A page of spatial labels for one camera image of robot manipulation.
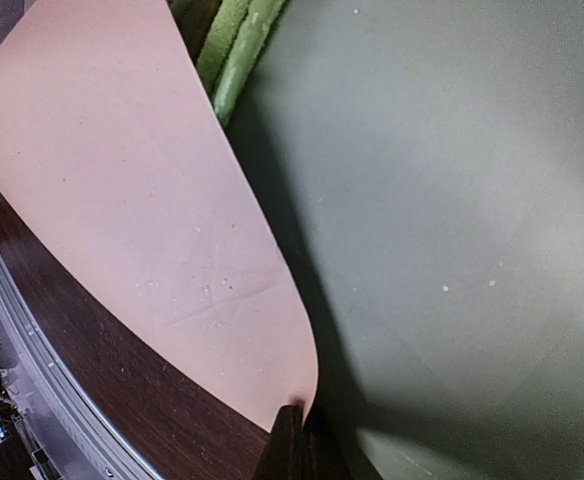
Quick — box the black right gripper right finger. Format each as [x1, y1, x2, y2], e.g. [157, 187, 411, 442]
[302, 406, 381, 480]

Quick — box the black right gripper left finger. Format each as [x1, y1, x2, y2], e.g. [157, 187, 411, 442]
[252, 405, 304, 480]

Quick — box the green wrapping paper sheet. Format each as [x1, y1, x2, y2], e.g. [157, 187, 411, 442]
[228, 1, 584, 479]

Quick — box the yellow fake flower stem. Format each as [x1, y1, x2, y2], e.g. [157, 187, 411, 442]
[196, 0, 285, 126]

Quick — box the front aluminium rail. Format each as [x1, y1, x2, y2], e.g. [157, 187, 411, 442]
[0, 255, 161, 479]

